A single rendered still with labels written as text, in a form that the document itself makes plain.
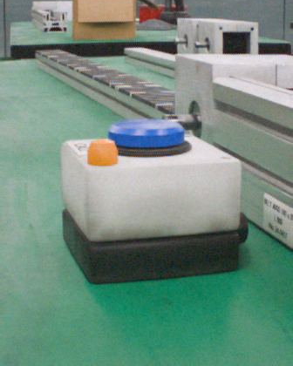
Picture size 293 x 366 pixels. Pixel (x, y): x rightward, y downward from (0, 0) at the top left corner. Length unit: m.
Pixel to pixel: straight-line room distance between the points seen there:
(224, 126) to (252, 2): 11.38
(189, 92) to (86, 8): 2.04
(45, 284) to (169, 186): 0.08
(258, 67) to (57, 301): 0.27
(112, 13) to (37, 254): 2.22
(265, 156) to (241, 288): 0.11
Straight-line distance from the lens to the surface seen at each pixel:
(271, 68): 0.60
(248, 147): 0.52
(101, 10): 2.66
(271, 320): 0.38
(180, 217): 0.42
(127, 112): 0.95
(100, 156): 0.40
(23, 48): 2.55
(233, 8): 11.86
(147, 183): 0.41
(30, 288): 0.41
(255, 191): 0.52
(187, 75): 0.64
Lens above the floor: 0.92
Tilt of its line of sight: 12 degrees down
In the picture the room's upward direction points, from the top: straight up
